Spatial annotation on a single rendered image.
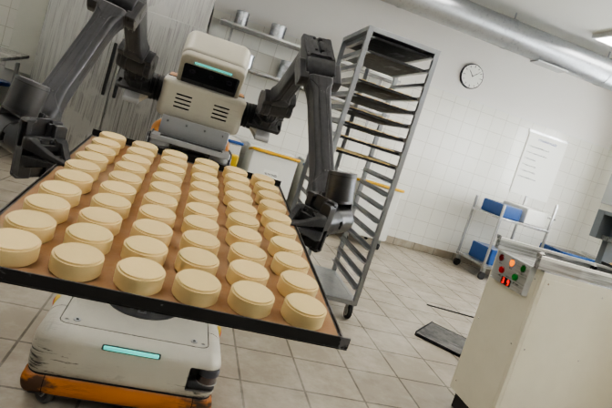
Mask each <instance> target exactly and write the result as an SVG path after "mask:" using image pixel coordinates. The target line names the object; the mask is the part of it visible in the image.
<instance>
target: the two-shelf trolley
mask: <svg viewBox="0 0 612 408"><path fill-rule="evenodd" d="M478 197H479V196H478V195H476V196H475V199H474V204H473V206H472V208H471V211H470V214H469V217H468V220H467V222H466V225H465V228H464V232H463V235H462V238H461V240H460V243H459V246H458V249H457V251H456V253H457V255H456V258H454V264H455V265H458V264H460V262H461V260H460V258H461V255H462V256H463V257H465V258H467V259H469V260H470V261H472V262H474V263H476V264H478V265H479V266H481V267H482V268H481V270H480V272H478V274H477V278H478V279H479V280H482V279H483V278H484V277H485V271H486V269H490V270H491V269H492V267H493V266H491V265H487V264H486V262H487V259H488V257H489V254H490V251H491V248H492V246H493V244H494V241H495V236H496V233H497V231H498V229H499V226H500V223H501V220H503V221H507V222H510V223H514V224H515V227H514V230H513V232H512V235H511V238H510V240H512V239H513V238H514V235H515V231H516V229H517V226H518V225H520V226H523V227H527V228H529V229H533V230H539V231H543V232H545V233H546V234H545V236H544V238H543V241H542V244H541V247H540V248H543V247H544V246H545V243H546V238H547V236H548V233H549V231H550V229H551V226H552V223H553V220H554V221H556V219H555V215H556V211H557V209H558V206H557V205H556V206H555V208H554V211H553V214H552V217H551V218H550V217H547V218H548V219H550V221H549V224H548V227H547V229H546V230H545V229H540V228H537V227H534V226H530V225H527V224H524V223H521V222H519V221H514V220H510V219H505V218H503V216H504V213H505V208H506V205H504V206H503V208H502V211H501V214H500V216H496V215H495V214H492V213H490V212H487V211H485V210H482V209H479V208H476V207H475V205H476V202H477V200H478ZM474 209H475V210H477V211H480V212H482V213H484V214H486V215H489V216H491V217H494V218H496V219H498V221H497V224H496V227H495V231H494V234H493V237H492V239H491V242H490V244H489V247H488V250H487V253H486V255H485V258H484V262H482V261H480V260H478V259H476V258H474V257H472V256H470V255H469V253H466V252H462V251H460V249H461V247H462V244H463V241H464V236H465V233H466V231H467V228H468V226H469V223H470V220H471V217H472V215H473V212H474Z"/></svg>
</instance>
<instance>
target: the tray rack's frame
mask: <svg viewBox="0 0 612 408"><path fill-rule="evenodd" d="M367 29H368V26H366V27H365V28H363V29H361V30H358V31H356V32H354V33H352V34H350V35H348V36H346V37H344V38H343V40H342V44H341V48H340V51H339V54H338V56H337V60H336V65H337V66H339V65H340V64H341V61H342V56H343V53H344V49H345V47H346V44H347V43H349V42H351V41H352V40H355V39H357V38H359V37H362V36H365V35H366V32H367ZM372 35H373V36H377V37H380V38H382V39H385V40H387V41H390V42H393V43H395V44H397V45H400V46H405V47H407V48H410V49H412V50H415V51H417V52H420V53H423V54H425V55H428V56H431V55H434V54H435V53H436V49H434V48H432V47H429V46H425V45H423V44H420V43H417V42H415V41H413V40H410V39H407V38H405V37H402V36H398V35H396V34H393V33H390V32H388V31H385V30H382V29H381V28H378V27H374V29H373V33H372ZM369 70H370V69H369V68H365V71H364V74H363V78H362V79H364V80H366V79H367V76H368V73H369ZM398 78H399V77H394V78H393V81H392V84H391V86H396V84H397V81H398ZM378 140H379V137H374V139H373V142H372V143H373V144H374V145H377V143H378ZM346 142H347V139H343V141H342V145H341V148H345V145H346ZM374 151H375V148H371V149H370V152H369V156H371V157H373V154H374ZM341 159H342V153H339V155H338V157H337V160H336V163H335V166H334V167H335V168H334V169H335V170H338V167H339V165H340V162H341ZM308 166H309V150H308V154H307V157H306V159H305V162H304V166H303V169H302V172H301V176H300V180H299V183H298V186H297V188H296V191H295V195H294V198H293V201H292V203H291V211H292V210H293V209H294V207H295V206H296V205H297V201H298V198H299V196H300V193H301V187H302V184H303V181H304V179H305V176H306V172H307V169H308ZM367 174H368V173H367V172H365V171H364V172H363V173H362V179H364V180H366V177H367ZM362 188H363V184H362V183H359V186H358V188H357V189H358V190H359V191H362ZM313 266H314V268H315V270H316V272H317V274H318V277H319V279H320V282H321V285H322V287H323V289H324V291H325V294H326V296H327V299H328V300H330V301H337V302H340V303H344V304H346V305H345V308H344V312H345V313H346V312H347V310H348V307H349V305H353V300H352V299H353V295H352V293H351V292H350V290H349V289H348V288H347V286H346V285H345V283H344V282H343V280H342V279H341V277H340V276H339V274H338V273H337V271H336V270H337V266H336V265H335V263H333V265H332V268H331V269H329V268H325V267H322V266H318V265H314V264H313Z"/></svg>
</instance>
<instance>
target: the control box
mask: <svg viewBox="0 0 612 408"><path fill-rule="evenodd" d="M501 254H503V255H504V259H503V260H499V257H500V255H501ZM510 260H514V261H515V264H514V266H510ZM523 265H525V272H522V271H521V267H522V266H523ZM501 266H502V267H504V272H502V273H501V272H499V270H498V269H499V267H501ZM536 270H537V269H536V268H534V266H533V265H531V264H529V263H527V262H525V261H523V260H520V259H518V258H517V257H515V256H513V255H511V254H509V253H507V252H505V251H502V250H499V251H498V254H497V257H496V260H495V264H494V267H493V269H492V272H491V275H490V277H491V278H493V279H495V280H496V281H499V282H500V283H502V279H503V277H505V280H503V283H502V284H504V285H505V286H506V282H508V280H509V283H507V284H508V285H507V286H506V287H507V288H509V289H511V290H512V291H515V292H516V293H518V294H520V295H521V296H525V297H526V296H527V293H528V291H529V288H530V286H531V283H532V280H533V278H534V276H535V274H536ZM513 274H516V275H517V280H512V275H513Z"/></svg>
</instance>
